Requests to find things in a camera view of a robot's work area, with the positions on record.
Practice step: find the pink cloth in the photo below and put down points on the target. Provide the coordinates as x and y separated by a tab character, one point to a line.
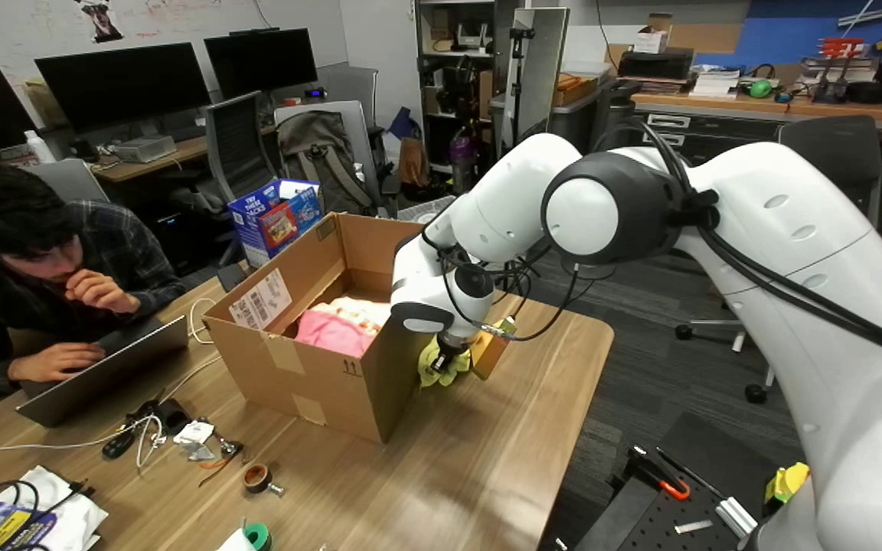
334	333

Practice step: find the grey laptop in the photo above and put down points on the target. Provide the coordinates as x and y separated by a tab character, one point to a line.
105	371

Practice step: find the grey backpack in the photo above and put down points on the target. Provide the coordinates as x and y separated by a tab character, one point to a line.
323	162

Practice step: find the wooden workbench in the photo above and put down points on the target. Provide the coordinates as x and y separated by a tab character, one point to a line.
766	108

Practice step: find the peach cloth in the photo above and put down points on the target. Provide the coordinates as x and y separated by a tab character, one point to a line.
354	309

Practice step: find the yellow plastic part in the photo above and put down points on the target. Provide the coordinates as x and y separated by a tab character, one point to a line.
788	480

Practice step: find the green tape roll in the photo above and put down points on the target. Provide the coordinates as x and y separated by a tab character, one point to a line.
258	536

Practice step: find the grey office chair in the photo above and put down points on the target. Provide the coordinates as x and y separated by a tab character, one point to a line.
238	149

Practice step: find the white-base office chair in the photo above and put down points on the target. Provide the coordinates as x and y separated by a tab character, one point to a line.
839	155

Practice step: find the brown tape roll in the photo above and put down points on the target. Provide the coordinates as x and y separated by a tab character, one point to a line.
256	476

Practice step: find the seated person dark hair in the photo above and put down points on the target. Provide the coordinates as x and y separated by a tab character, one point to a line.
14	255

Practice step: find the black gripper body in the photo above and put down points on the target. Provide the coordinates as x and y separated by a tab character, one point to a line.
449	352

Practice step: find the yellow-green cloth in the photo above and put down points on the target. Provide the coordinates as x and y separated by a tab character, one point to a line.
433	367

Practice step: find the small green object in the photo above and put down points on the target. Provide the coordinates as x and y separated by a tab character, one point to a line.
760	83

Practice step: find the grey drawer cabinet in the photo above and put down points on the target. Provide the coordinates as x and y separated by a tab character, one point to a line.
666	126

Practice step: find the small horned figurine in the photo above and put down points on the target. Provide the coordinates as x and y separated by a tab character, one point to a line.
101	20

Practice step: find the brown cardboard box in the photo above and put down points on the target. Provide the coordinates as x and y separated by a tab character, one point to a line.
289	377

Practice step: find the white panel wood frame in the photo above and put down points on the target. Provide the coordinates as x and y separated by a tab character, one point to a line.
540	63

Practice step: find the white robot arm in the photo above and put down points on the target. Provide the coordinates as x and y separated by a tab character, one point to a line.
788	234

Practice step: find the metal shelf unit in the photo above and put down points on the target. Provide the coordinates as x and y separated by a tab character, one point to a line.
457	94

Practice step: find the blue cardboard box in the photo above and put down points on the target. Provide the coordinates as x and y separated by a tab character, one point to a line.
272	218

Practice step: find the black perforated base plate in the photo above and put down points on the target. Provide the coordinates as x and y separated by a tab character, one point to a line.
643	522

